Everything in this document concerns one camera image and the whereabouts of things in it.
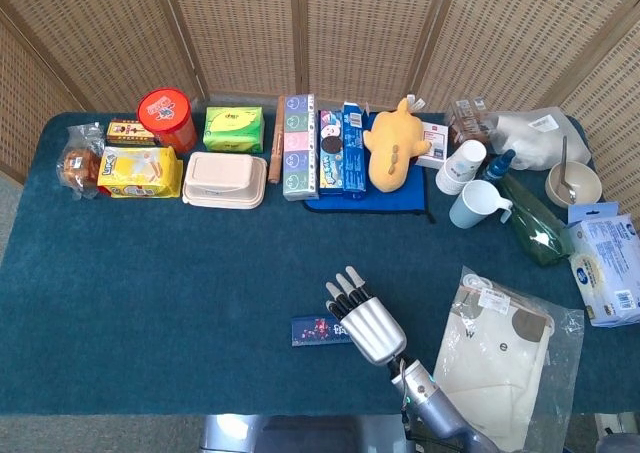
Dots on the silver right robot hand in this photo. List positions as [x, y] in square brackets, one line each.
[375, 330]

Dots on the blue glasses box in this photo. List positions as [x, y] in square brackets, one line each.
[315, 330]

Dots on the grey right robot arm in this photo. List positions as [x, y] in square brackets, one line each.
[435, 413]

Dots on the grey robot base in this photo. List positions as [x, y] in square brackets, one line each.
[300, 435]

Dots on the blue cloth mat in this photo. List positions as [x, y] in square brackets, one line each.
[395, 203]

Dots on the cream tote in clear bag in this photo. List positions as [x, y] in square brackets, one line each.
[500, 373]

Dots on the light blue mug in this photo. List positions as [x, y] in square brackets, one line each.
[475, 205]

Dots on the blue yellow cookie box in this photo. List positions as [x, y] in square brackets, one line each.
[331, 173]

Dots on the teal felt table cover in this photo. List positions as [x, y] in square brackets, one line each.
[200, 283]

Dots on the stack of paper cups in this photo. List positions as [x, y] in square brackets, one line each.
[462, 165]

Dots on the yellow plush toy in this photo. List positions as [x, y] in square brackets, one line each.
[395, 143]

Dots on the green bottle with blue cap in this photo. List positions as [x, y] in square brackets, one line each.
[535, 223]

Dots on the small white box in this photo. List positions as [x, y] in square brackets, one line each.
[434, 143]

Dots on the pastel tissue multipack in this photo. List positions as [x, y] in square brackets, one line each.
[300, 148]

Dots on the wooden rolling pin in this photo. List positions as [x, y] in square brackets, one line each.
[276, 148]

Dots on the beige plastic lunch box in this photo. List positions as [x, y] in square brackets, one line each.
[222, 178]

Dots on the clear plastic container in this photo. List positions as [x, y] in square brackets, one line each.
[465, 123]

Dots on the blue white wipes package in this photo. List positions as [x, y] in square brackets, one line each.
[605, 263]

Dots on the green tissue pack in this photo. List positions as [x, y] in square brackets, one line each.
[232, 128]

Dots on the white plastic bag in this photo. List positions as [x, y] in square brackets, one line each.
[535, 138]

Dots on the metal spoon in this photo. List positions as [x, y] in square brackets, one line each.
[564, 163]

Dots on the beige bowl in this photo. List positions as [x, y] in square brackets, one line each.
[585, 183]

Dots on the yellow biscuit package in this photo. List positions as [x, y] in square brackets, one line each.
[140, 173]

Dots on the orange tub with red lid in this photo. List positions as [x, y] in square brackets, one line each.
[164, 110]

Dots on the small red yellow box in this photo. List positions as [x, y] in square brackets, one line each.
[127, 132]

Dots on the woven folding screen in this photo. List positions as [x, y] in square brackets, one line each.
[250, 33]

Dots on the bread in clear bag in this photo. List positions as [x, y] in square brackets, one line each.
[80, 165]

